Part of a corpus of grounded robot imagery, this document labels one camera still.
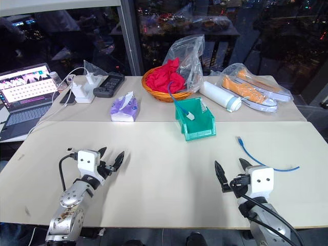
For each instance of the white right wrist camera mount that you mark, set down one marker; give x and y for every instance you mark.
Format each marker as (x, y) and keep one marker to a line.
(261, 179)

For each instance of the open grey laptop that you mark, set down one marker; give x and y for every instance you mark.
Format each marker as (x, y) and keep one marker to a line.
(28, 89)

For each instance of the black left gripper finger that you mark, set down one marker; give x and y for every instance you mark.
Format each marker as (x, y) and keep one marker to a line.
(102, 151)
(119, 160)

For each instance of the crumpled clear plastic bag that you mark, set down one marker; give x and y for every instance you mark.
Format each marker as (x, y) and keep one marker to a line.
(93, 67)

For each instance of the orange canvas sneaker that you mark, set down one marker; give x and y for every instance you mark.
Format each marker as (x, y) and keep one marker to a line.
(246, 93)
(269, 87)

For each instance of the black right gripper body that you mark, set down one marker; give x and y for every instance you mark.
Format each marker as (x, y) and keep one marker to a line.
(239, 184)

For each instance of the black handheld device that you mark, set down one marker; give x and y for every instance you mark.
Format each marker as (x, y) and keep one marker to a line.
(109, 85)

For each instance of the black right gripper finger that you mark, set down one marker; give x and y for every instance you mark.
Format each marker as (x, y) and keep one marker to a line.
(245, 164)
(222, 176)

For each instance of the orange sneakers in bag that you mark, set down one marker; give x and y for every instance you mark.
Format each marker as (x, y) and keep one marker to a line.
(232, 70)

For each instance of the white power adapter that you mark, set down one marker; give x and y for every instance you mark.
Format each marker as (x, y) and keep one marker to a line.
(91, 78)

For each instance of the dark rounded shape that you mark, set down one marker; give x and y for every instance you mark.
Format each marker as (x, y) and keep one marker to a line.
(196, 239)

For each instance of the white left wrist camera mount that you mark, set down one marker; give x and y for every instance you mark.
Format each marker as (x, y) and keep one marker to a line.
(87, 160)

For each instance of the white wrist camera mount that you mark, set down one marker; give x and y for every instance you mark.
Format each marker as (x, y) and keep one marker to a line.
(261, 179)
(87, 160)

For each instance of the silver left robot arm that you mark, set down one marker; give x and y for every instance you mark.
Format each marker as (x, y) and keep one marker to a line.
(71, 197)

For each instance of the green plastic bin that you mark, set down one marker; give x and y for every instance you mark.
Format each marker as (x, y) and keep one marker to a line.
(198, 126)

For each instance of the purple tissue pack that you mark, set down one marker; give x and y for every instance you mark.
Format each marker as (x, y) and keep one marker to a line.
(124, 109)

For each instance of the small clear plastic bottle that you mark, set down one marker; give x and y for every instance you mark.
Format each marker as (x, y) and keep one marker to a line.
(57, 80)

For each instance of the white bottle with pale cap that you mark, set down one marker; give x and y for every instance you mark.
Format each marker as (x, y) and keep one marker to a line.
(216, 94)

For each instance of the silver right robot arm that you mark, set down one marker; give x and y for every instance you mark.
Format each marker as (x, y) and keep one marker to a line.
(266, 225)

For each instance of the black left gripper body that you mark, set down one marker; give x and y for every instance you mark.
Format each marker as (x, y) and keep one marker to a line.
(105, 169)

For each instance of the small clear plastic packet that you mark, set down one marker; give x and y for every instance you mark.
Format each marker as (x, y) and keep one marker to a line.
(204, 107)

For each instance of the dark smartphone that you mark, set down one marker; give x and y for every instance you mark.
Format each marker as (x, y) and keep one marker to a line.
(67, 98)

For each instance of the small black white connector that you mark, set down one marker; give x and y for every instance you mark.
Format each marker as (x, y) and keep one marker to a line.
(70, 149)

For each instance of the white power adapter block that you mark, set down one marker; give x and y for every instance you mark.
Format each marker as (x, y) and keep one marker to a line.
(82, 96)

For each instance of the orange wicker basket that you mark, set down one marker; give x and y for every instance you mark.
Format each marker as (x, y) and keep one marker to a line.
(164, 96)

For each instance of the grey window frame post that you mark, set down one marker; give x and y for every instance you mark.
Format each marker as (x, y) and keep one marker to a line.
(130, 38)

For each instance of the large clear plastic bag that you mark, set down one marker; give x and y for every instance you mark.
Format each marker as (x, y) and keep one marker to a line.
(191, 61)

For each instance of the red cloth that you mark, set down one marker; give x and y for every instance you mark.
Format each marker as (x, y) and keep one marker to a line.
(160, 78)

